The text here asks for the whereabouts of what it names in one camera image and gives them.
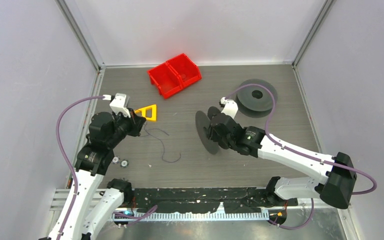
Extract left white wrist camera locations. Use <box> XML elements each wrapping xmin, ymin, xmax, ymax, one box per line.
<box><xmin>103</xmin><ymin>93</ymin><xmax>131</xmax><ymax>118</ymax></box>

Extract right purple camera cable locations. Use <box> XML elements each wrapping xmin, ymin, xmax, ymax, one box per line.
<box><xmin>225</xmin><ymin>83</ymin><xmax>378</xmax><ymax>196</ymax></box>

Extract small round connector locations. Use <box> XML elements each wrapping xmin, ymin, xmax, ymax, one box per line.
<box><xmin>120</xmin><ymin>159</ymin><xmax>129</xmax><ymax>168</ymax></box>
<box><xmin>111</xmin><ymin>156</ymin><xmax>120</xmax><ymax>164</ymax></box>

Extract right red bin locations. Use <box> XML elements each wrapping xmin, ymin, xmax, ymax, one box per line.
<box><xmin>166</xmin><ymin>53</ymin><xmax>202</xmax><ymax>88</ymax></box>

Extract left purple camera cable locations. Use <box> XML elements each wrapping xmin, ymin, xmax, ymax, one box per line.
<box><xmin>55</xmin><ymin>95</ymin><xmax>107</xmax><ymax>240</ymax></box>

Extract left red bin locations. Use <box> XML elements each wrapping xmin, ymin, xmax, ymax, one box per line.
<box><xmin>147</xmin><ymin>63</ymin><xmax>183</xmax><ymax>99</ymax></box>

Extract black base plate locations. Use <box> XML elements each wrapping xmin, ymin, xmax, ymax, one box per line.
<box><xmin>123</xmin><ymin>187</ymin><xmax>298</xmax><ymax>214</ymax></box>

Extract purple camera cable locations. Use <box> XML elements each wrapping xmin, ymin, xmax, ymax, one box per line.
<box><xmin>55</xmin><ymin>95</ymin><xmax>107</xmax><ymax>240</ymax></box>
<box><xmin>225</xmin><ymin>83</ymin><xmax>378</xmax><ymax>196</ymax></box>

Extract grey spool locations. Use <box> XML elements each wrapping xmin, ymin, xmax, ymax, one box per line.
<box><xmin>235</xmin><ymin>78</ymin><xmax>278</xmax><ymax>118</ymax></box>
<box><xmin>195</xmin><ymin>110</ymin><xmax>221</xmax><ymax>155</ymax></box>

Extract grey slotted cable duct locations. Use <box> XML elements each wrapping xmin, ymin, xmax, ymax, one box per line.
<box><xmin>104</xmin><ymin>211</ymin><xmax>272</xmax><ymax>222</ymax></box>

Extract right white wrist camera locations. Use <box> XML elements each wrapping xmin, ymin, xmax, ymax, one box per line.
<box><xmin>219</xmin><ymin>97</ymin><xmax>239</xmax><ymax>119</ymax></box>

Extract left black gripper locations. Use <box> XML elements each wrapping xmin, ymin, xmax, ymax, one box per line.
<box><xmin>107</xmin><ymin>107</ymin><xmax>146</xmax><ymax>148</ymax></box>

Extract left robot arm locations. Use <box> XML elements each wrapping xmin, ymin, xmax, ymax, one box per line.
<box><xmin>46</xmin><ymin>111</ymin><xmax>146</xmax><ymax>240</ymax></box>

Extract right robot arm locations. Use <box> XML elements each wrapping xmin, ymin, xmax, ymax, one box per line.
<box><xmin>202</xmin><ymin>113</ymin><xmax>357</xmax><ymax>209</ymax></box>

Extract red bin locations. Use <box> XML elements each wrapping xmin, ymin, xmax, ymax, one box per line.
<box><xmin>147</xmin><ymin>63</ymin><xmax>183</xmax><ymax>99</ymax></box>
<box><xmin>166</xmin><ymin>53</ymin><xmax>202</xmax><ymax>88</ymax></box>

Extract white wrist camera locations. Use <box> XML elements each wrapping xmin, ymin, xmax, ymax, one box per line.
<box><xmin>103</xmin><ymin>93</ymin><xmax>131</xmax><ymax>118</ymax></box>
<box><xmin>219</xmin><ymin>97</ymin><xmax>239</xmax><ymax>119</ymax></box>

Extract yellow triangular plastic piece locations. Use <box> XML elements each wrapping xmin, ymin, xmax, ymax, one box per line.
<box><xmin>134</xmin><ymin>104</ymin><xmax>158</xmax><ymax>122</ymax></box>

